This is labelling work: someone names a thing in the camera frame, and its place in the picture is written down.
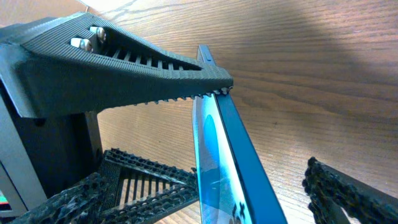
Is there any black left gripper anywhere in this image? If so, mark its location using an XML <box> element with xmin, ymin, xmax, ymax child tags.
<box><xmin>0</xmin><ymin>83</ymin><xmax>103</xmax><ymax>218</ymax></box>

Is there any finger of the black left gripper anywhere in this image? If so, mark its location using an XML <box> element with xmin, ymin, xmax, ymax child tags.
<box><xmin>99</xmin><ymin>148</ymin><xmax>199</xmax><ymax>223</ymax></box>
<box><xmin>1</xmin><ymin>12</ymin><xmax>233</xmax><ymax>118</ymax></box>

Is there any blue Galaxy smartphone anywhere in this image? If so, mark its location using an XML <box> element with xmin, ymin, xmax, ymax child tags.
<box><xmin>192</xmin><ymin>45</ymin><xmax>287</xmax><ymax>223</ymax></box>

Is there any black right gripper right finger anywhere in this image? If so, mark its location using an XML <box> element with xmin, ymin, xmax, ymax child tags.
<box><xmin>302</xmin><ymin>157</ymin><xmax>397</xmax><ymax>224</ymax></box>

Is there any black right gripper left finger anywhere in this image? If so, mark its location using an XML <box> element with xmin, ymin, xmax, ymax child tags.
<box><xmin>12</xmin><ymin>172</ymin><xmax>109</xmax><ymax>224</ymax></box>

